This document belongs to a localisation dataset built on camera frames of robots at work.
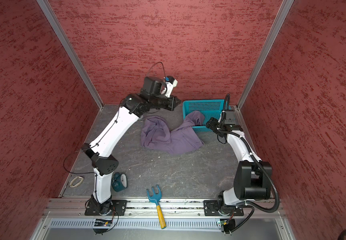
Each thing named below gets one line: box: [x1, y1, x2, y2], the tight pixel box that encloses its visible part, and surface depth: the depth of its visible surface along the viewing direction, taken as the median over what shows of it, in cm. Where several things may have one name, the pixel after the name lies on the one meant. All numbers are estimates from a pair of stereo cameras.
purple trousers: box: [140, 110, 205, 155], surface depth 96 cm
